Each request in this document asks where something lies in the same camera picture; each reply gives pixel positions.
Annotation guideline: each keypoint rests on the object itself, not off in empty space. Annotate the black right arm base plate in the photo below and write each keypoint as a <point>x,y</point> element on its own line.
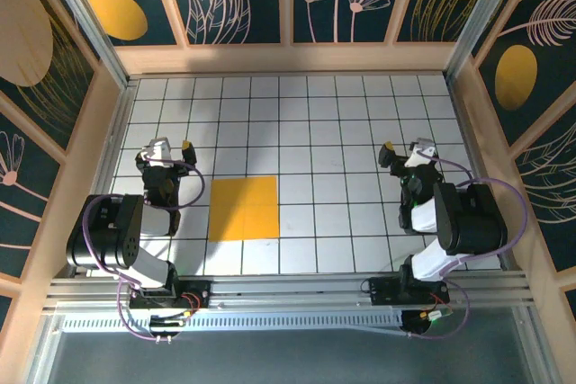
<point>382,292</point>

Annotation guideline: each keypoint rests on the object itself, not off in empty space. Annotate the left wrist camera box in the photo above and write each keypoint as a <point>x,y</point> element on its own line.
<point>157,152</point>

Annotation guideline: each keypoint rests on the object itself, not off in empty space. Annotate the aluminium side rail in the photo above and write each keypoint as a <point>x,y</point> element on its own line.
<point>104,177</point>
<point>469,132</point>

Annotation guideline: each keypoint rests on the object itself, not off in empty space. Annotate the aluminium frame rail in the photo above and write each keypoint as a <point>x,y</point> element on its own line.
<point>292,294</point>

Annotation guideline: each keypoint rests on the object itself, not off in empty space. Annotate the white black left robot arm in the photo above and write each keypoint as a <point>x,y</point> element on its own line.
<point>108,235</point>

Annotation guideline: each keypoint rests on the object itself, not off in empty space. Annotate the aluminium corner post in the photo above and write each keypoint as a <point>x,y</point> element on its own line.
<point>485,20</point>
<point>87,20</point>

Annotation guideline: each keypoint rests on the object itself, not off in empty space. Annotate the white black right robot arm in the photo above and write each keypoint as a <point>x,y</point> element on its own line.
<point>472,222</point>

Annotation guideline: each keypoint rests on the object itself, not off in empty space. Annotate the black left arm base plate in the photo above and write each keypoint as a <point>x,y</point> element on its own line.
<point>198,294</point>

